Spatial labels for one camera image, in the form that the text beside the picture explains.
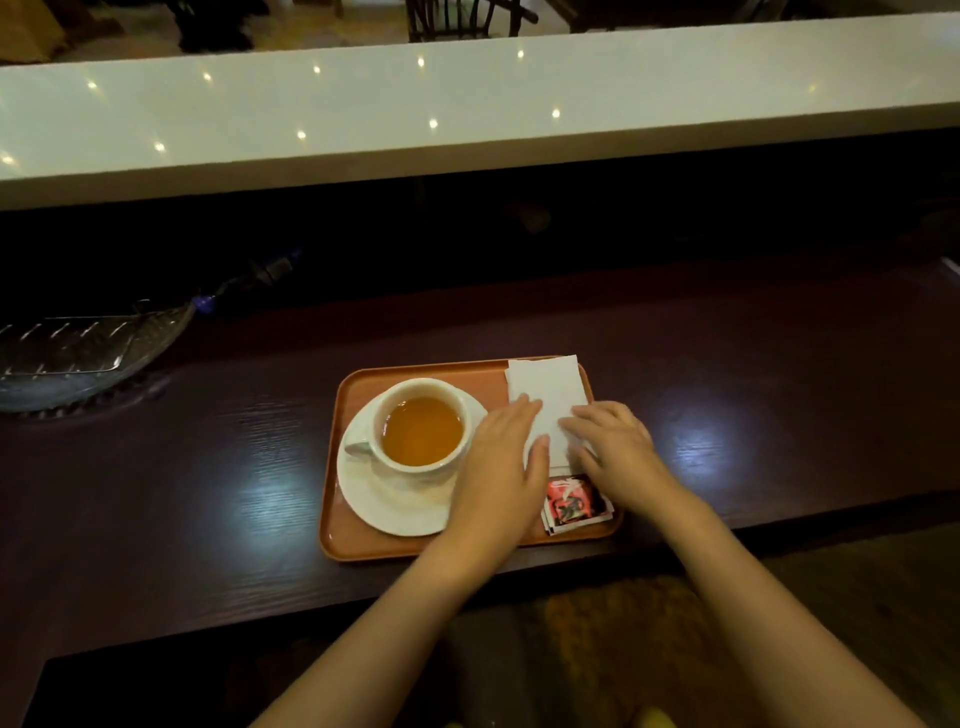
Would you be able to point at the person's left hand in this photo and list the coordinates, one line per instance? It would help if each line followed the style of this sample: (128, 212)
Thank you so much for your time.
(491, 487)

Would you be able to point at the person's right hand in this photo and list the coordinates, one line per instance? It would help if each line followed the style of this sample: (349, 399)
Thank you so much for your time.
(626, 457)

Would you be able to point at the person's right thumb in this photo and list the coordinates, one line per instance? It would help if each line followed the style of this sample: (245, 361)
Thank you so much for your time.
(590, 466)

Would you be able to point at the person's left thumb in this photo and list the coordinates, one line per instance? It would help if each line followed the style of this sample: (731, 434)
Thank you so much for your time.
(540, 465)

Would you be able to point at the white paper napkin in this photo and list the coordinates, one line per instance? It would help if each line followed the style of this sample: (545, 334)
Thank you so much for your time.
(547, 386)

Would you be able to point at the person's left forearm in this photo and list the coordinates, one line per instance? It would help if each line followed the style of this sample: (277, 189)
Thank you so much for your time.
(390, 645)

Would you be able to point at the person's right forearm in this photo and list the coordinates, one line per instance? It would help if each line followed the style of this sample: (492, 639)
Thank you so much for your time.
(757, 622)

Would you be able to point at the red black sachet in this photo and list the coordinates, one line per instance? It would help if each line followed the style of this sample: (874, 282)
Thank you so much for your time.
(571, 502)

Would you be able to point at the white sachet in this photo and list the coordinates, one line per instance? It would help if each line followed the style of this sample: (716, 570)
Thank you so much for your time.
(550, 526)

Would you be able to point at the white ceramic tea cup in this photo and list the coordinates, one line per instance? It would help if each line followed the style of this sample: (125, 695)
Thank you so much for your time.
(450, 394)

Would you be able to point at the amber tea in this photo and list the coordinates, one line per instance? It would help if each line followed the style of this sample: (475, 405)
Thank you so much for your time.
(421, 430)

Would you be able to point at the white ceramic saucer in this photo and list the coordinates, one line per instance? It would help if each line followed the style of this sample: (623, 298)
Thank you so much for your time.
(382, 502)

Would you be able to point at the orange plastic serving tray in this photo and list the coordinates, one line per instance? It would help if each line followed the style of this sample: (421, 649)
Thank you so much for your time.
(352, 536)

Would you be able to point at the dark bottle purple band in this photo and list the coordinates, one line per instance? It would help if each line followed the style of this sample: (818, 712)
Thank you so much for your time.
(247, 279)

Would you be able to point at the white bar counter ledge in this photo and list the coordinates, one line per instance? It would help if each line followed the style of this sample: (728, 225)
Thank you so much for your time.
(450, 112)

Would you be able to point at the dark wooden chair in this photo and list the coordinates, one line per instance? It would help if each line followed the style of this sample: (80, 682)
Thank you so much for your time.
(457, 16)

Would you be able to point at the clear glass bowl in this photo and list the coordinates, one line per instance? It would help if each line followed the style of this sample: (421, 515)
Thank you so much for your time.
(67, 360)

